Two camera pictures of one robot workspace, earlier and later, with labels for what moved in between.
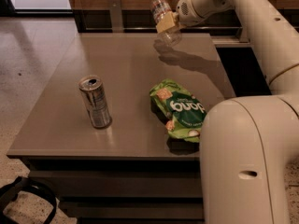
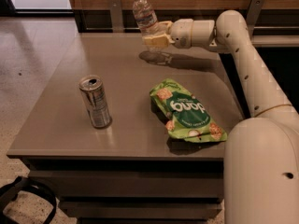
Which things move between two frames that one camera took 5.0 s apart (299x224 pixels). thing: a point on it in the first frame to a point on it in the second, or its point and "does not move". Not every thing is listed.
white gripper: (188, 11) to (181, 32)
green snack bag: (182, 113) does not move
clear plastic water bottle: (170, 37) to (146, 19)
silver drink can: (97, 103) does not move
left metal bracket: (116, 17) does not move
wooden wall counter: (90, 7) does not move
